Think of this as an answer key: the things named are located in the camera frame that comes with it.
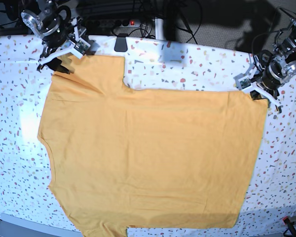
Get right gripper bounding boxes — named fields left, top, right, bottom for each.
left=37, top=17, right=90, bottom=74

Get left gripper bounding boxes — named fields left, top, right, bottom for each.
left=234, top=66, right=282, bottom=113

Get yellow orange T-shirt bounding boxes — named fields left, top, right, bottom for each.
left=37, top=56, right=268, bottom=237

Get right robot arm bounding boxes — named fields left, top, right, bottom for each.
left=20, top=0, right=91, bottom=74

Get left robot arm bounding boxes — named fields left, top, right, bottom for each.
left=234, top=7, right=296, bottom=113

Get white power strip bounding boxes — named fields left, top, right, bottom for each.
left=86, top=19, right=141, bottom=28

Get black table clamp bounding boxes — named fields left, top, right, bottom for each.
left=114, top=33, right=128, bottom=52

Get white terrazzo pattern tablecloth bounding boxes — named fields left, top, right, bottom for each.
left=0, top=36, right=296, bottom=237

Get red black clamp right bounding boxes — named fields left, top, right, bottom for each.
left=283, top=216, right=296, bottom=237

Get white aluminium frame post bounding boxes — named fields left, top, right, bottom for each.
left=154, top=18, right=165, bottom=40

